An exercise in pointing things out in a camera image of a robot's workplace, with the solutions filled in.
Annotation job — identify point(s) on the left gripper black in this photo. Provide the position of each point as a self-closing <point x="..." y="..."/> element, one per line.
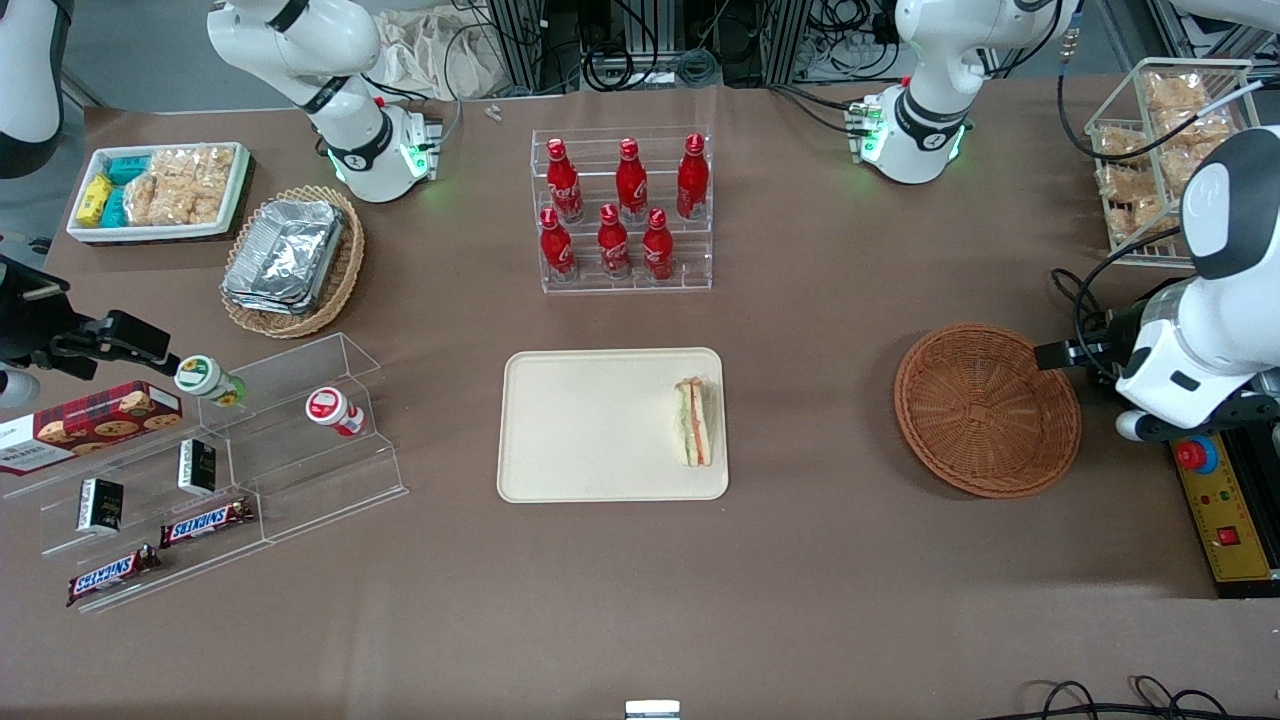
<point x="1118" y="335"/>

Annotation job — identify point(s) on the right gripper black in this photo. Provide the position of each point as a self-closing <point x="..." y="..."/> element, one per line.
<point x="32" y="325"/>

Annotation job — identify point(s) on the triangle sandwich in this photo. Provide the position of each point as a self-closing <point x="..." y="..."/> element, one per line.
<point x="695" y="420"/>

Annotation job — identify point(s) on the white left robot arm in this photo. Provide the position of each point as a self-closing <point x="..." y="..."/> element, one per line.
<point x="1225" y="300"/>

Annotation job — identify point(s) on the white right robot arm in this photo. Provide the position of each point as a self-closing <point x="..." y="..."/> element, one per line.
<point x="350" y="150"/>

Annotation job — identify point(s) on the brown round wicker basket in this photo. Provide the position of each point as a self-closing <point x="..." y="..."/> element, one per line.
<point x="985" y="410"/>

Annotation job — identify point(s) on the light wicker basket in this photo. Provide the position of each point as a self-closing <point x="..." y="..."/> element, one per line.
<point x="340" y="280"/>

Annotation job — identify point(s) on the cream plastic tray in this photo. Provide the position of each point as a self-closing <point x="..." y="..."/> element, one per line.
<point x="590" y="425"/>

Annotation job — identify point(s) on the red tartan cookie box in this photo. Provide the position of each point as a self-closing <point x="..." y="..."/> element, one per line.
<point x="90" y="425"/>

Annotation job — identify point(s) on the green sunflower lid cup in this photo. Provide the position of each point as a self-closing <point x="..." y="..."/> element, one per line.
<point x="205" y="378"/>

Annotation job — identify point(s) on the white plastic snack bin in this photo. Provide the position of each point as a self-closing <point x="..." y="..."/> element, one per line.
<point x="150" y="233"/>

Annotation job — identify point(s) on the teal snack packet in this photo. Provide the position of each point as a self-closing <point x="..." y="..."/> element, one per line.
<point x="115" y="208"/>
<point x="128" y="168"/>

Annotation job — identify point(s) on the yellow snack packet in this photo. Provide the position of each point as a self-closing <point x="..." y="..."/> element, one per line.
<point x="94" y="200"/>

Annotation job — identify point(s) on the small black box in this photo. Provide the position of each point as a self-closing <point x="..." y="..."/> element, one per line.
<point x="100" y="505"/>
<point x="197" y="467"/>

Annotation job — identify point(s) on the rice cracker packet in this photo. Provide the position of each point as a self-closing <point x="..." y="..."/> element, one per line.
<point x="1195" y="125"/>
<point x="175" y="163"/>
<point x="218" y="160"/>
<point x="208" y="205"/>
<point x="1122" y="145"/>
<point x="1175" y="90"/>
<point x="175" y="205"/>
<point x="1148" y="218"/>
<point x="140" y="200"/>
<point x="1125" y="185"/>
<point x="1172" y="165"/>

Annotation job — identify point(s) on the red emergency stop button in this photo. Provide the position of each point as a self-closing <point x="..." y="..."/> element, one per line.
<point x="1197" y="457"/>

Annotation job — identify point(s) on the Snickers chocolate bar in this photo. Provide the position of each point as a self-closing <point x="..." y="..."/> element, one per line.
<point x="112" y="575"/>
<point x="207" y="522"/>

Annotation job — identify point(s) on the aluminium foil container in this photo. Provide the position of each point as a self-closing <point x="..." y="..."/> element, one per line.
<point x="285" y="255"/>

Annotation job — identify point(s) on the clear acrylic stepped display stand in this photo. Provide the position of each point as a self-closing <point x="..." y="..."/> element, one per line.
<point x="300" y="470"/>

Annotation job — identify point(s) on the yellow control panel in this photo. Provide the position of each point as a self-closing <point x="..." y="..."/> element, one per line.
<point x="1235" y="510"/>

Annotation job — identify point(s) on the red lid cup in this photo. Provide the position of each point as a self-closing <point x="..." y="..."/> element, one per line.
<point x="335" y="410"/>

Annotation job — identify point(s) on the red cola bottle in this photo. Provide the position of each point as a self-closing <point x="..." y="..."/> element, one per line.
<point x="657" y="250"/>
<point x="630" y="185"/>
<point x="563" y="185"/>
<point x="613" y="245"/>
<point x="556" y="250"/>
<point x="692" y="180"/>

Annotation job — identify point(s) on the white cloth bag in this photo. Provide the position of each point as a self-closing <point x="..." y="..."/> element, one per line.
<point x="440" y="60"/>

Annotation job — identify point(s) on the clear acrylic bottle rack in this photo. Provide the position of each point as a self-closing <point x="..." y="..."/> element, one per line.
<point x="620" y="285"/>

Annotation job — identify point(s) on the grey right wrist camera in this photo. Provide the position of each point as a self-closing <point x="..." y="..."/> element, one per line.
<point x="15" y="390"/>

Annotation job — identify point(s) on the aluminium frame rack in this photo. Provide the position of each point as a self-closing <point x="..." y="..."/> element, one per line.
<point x="515" y="45"/>

